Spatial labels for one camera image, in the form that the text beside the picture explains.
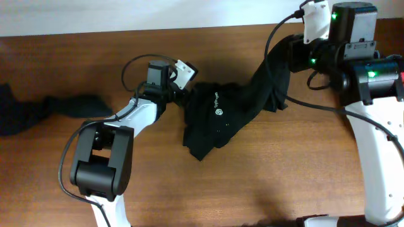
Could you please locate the dark cloth at left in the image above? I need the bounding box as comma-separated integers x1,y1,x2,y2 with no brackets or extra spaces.
1,83,113,136

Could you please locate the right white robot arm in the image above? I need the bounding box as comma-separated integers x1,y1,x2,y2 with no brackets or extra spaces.
289,1,403,226

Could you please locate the black t-shirt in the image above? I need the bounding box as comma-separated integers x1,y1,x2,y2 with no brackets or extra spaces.
182,36,290,161

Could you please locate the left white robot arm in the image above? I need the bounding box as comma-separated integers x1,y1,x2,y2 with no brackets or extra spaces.
69,60,198,226

